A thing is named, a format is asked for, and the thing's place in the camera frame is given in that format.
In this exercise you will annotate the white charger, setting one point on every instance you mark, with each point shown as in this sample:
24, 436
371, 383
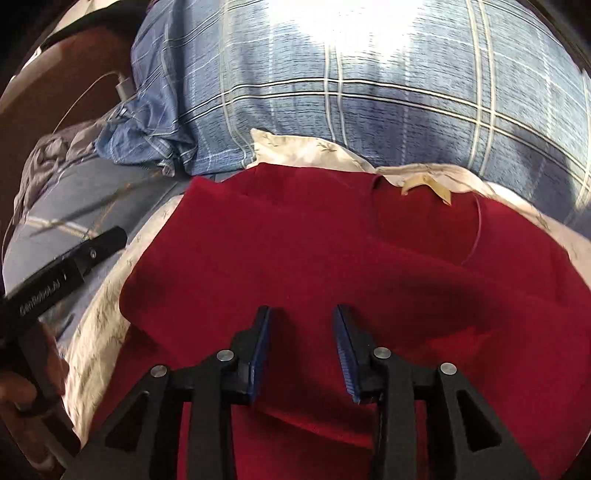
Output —
124, 85

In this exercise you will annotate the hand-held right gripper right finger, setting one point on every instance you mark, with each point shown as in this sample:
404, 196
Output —
346, 355

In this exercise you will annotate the cream leaf-print pillow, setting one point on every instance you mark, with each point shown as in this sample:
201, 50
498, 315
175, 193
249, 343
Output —
106, 314

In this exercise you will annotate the dark cloth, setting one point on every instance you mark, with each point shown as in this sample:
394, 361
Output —
87, 25

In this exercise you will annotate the blue plaid quilt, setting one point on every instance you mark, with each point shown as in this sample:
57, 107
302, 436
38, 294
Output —
323, 115

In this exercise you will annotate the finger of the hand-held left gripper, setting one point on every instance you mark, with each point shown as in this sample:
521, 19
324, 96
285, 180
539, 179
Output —
99, 247

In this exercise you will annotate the person's left hand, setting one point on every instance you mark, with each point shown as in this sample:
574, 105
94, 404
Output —
16, 392

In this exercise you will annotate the dark red knit garment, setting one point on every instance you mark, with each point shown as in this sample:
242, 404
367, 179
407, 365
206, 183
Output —
300, 258

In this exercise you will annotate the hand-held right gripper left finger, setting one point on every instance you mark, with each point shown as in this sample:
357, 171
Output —
258, 355

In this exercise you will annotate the brown wooden headboard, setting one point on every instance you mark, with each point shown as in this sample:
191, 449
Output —
51, 83

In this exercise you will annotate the grey crumpled cloth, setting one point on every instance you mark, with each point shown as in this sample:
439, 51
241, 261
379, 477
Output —
51, 152

